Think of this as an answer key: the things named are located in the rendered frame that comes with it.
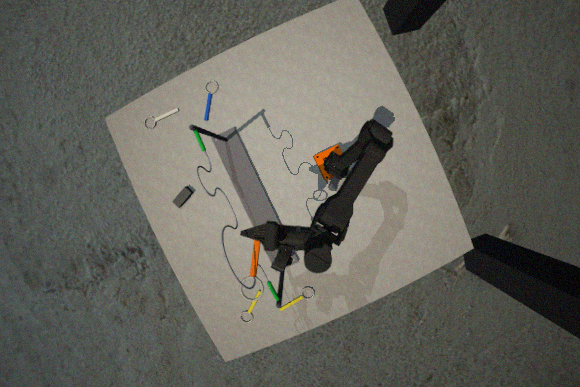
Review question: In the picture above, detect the white handle with small loop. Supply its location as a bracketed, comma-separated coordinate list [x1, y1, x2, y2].
[144, 108, 179, 130]

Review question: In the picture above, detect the orange handle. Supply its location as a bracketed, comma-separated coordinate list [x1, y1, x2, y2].
[239, 240, 264, 302]

